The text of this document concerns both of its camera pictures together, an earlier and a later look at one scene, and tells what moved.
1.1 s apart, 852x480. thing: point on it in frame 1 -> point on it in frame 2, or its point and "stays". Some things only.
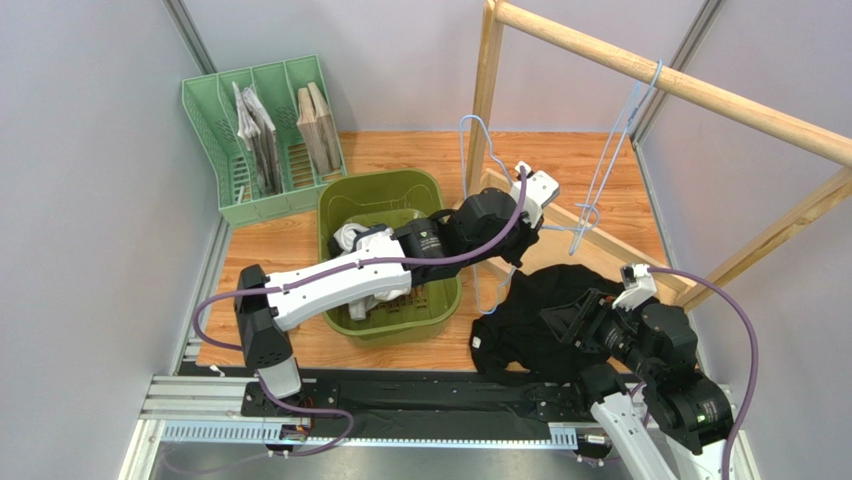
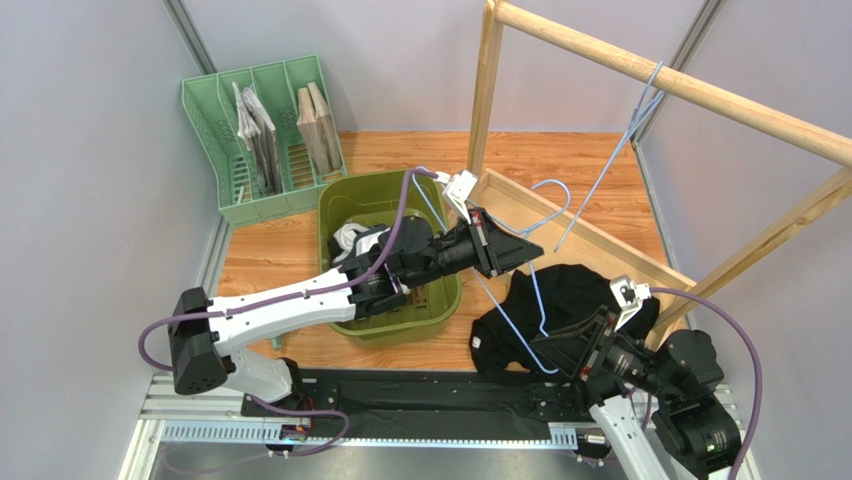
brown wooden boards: x=317 y=130 stays
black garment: x=519 y=334 stays
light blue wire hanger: x=543 y=227 -> x=522 y=228
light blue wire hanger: x=591 y=210 -> x=648 y=102
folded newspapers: x=256 y=130 stays
